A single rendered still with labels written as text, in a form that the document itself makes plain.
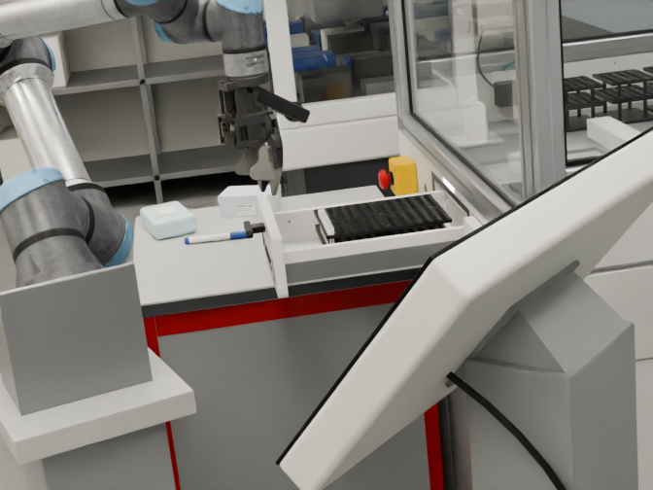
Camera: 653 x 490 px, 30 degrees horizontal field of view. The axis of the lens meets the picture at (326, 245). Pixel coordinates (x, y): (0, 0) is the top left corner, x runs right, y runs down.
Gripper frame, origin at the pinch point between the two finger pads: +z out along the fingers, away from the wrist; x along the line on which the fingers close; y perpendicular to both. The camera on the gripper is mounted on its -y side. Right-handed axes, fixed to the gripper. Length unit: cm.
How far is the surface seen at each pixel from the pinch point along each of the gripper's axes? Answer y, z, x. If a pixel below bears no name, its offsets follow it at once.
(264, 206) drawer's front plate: -0.3, 4.7, -4.0
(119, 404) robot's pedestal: 41, 22, 21
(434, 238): -17.8, 9.4, 23.4
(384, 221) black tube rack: -14.6, 7.5, 13.2
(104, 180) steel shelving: -100, 81, -361
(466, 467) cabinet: -29, 62, 12
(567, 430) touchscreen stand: 25, 2, 103
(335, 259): -1.9, 10.6, 16.5
